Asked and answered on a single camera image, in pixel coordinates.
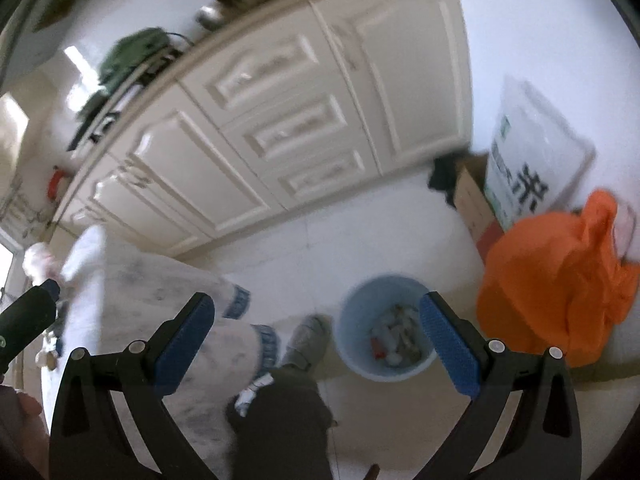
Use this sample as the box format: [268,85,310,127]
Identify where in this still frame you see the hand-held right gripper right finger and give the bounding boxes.
[415,291,583,480]

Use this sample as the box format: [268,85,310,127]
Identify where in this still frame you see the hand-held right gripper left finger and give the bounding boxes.
[49,291,221,480]

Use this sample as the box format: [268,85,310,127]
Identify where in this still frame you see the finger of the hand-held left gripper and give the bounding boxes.
[34,279,62,302]

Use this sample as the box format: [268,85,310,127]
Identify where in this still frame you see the white plastic bag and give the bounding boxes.
[22,242,64,283]

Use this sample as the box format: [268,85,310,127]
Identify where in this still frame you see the heap of discarded packaging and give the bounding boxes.
[369,305,423,365]

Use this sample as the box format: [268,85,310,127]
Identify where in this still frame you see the light blue waste bin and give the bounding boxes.
[336,274,441,382]

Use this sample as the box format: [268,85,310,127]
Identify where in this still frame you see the person's left hand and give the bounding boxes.
[0,387,47,466]

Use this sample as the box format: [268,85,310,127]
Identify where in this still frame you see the hanging kitchen utensils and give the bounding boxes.
[0,180,51,242]

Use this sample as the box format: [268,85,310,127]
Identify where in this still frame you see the orange plastic bag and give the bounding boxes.
[476,189,640,367]

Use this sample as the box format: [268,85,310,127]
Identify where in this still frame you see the grey slipper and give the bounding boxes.
[279,314,332,372]

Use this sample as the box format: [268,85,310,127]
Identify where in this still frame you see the person's trouser leg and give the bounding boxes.
[227,367,337,480]

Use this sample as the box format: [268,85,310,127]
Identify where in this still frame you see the cardboard box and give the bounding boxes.
[454,154,507,262]

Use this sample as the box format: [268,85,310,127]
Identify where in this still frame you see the black gas hob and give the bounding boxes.
[67,92,126,153]

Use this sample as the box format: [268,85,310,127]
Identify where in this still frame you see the black cloth bundle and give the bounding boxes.
[427,152,472,207]

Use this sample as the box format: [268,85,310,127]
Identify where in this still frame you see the white rice sack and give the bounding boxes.
[484,76,597,232]

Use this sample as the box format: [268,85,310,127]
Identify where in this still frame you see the green electric cooker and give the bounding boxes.
[97,27,173,95]

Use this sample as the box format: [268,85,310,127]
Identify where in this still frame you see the cream base cabinets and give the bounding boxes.
[50,0,475,262]

